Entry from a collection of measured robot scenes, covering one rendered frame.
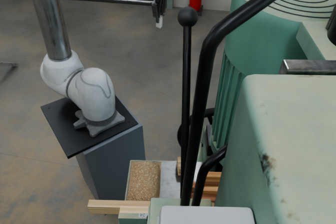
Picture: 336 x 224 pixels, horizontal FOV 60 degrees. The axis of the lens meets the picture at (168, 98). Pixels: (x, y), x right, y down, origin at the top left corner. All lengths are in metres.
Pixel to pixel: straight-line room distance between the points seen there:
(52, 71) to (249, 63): 1.08
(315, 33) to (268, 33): 0.07
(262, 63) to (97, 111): 1.02
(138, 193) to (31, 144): 1.56
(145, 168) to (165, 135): 1.29
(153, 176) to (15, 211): 1.31
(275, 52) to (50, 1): 0.98
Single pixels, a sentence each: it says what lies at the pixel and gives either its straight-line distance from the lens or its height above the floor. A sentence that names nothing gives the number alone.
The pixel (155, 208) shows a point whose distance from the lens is 0.40.
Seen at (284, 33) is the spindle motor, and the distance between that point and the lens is 0.35.
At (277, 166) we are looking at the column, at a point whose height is 1.52.
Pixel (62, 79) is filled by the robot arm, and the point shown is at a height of 0.84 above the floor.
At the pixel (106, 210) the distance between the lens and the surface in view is 0.83.
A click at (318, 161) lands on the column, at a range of 0.19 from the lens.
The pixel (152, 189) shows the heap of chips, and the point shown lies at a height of 0.93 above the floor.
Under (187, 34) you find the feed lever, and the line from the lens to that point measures 0.50.
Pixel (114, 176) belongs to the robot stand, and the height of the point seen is 0.33.
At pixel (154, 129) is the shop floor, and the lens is 2.19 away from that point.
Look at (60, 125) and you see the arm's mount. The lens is 1.47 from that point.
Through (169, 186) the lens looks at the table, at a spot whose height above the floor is 0.90.
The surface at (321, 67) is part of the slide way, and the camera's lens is 0.26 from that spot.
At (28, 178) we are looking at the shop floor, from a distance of 2.14.
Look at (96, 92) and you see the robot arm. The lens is 1.25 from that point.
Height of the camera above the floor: 1.66
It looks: 43 degrees down
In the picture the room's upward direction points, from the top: straight up
